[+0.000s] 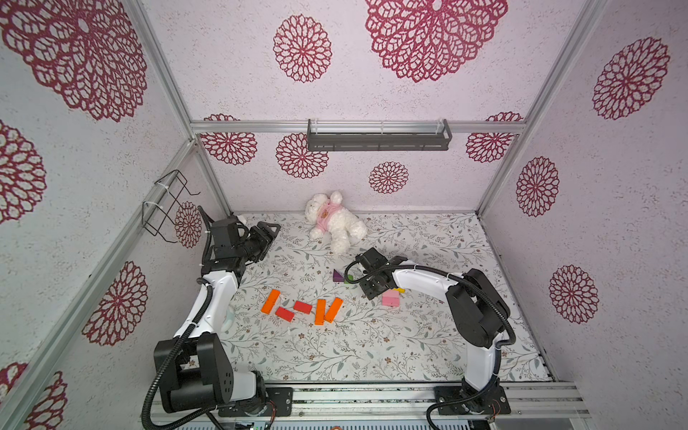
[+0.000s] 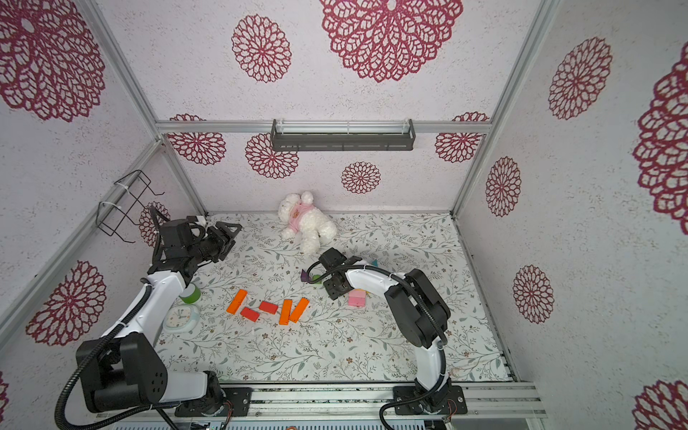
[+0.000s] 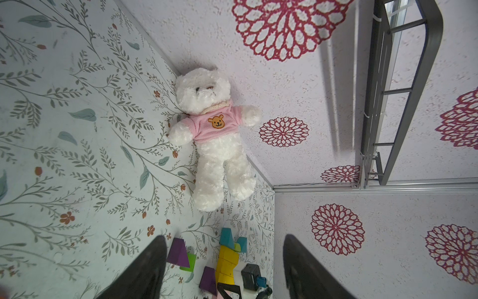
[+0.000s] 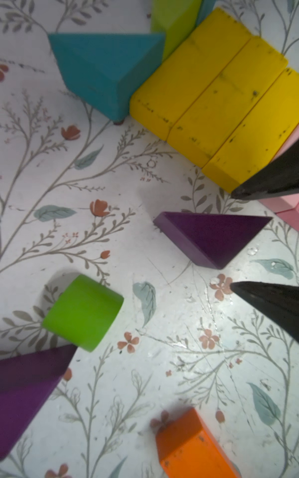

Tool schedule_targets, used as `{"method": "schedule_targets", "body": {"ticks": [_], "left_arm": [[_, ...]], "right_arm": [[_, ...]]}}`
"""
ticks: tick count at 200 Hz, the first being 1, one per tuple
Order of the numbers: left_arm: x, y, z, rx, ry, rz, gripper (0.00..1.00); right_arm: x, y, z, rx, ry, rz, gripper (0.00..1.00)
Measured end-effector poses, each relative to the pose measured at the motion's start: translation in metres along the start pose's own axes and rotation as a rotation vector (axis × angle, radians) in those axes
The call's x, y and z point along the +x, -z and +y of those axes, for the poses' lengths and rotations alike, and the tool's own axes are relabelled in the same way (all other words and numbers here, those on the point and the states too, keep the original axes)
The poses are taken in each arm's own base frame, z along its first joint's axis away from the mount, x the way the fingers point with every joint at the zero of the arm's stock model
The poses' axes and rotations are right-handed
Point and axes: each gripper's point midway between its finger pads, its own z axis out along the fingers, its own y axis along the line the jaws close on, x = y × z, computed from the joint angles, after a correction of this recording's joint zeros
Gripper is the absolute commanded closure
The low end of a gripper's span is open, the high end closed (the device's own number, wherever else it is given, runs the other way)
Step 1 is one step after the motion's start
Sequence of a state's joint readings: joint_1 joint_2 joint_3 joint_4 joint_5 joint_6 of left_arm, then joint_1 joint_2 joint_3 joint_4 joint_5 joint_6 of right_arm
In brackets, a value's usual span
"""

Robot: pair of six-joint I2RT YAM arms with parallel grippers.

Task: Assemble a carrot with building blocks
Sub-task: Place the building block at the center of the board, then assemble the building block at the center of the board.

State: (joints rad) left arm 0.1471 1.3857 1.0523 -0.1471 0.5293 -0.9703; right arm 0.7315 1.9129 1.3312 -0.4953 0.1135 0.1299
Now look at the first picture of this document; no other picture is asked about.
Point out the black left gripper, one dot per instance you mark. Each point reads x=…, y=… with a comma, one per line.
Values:
x=268, y=235

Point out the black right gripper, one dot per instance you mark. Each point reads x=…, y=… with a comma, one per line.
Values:
x=371, y=285

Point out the light pink block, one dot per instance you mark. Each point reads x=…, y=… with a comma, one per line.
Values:
x=392, y=294

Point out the magenta pink block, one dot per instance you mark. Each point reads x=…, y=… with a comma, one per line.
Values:
x=391, y=301

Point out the purple triangle block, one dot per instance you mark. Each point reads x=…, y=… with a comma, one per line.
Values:
x=338, y=277

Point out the orange long block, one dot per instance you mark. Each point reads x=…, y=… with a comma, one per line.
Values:
x=270, y=302
x=333, y=310
x=320, y=311

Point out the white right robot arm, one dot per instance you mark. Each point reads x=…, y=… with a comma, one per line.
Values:
x=479, y=314

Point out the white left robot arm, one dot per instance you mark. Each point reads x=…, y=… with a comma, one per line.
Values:
x=194, y=375

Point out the white teddy bear pink shirt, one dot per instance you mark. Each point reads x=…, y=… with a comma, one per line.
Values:
x=328, y=216

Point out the right red block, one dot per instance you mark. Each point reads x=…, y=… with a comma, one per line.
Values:
x=303, y=308

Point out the red block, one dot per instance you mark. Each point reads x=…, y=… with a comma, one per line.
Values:
x=303, y=308
x=285, y=314

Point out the left red block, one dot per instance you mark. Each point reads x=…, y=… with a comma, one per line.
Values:
x=285, y=314

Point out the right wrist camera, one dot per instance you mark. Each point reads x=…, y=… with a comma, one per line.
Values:
x=371, y=260

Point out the grey wall shelf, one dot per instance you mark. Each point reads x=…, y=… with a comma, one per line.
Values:
x=379, y=141

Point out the black wire wall rack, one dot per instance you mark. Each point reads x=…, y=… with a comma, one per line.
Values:
x=155, y=213

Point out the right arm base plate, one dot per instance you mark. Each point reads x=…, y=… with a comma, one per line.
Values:
x=465, y=401

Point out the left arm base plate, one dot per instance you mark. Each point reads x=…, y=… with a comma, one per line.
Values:
x=276, y=401

